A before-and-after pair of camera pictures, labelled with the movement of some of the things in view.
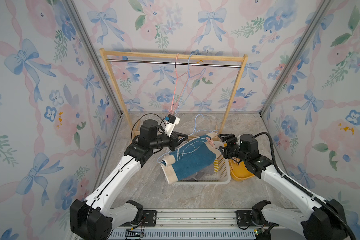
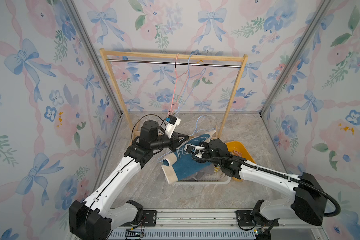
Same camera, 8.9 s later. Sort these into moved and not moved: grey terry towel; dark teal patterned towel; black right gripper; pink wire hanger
Moved: black right gripper
Not moved: pink wire hanger; dark teal patterned towel; grey terry towel
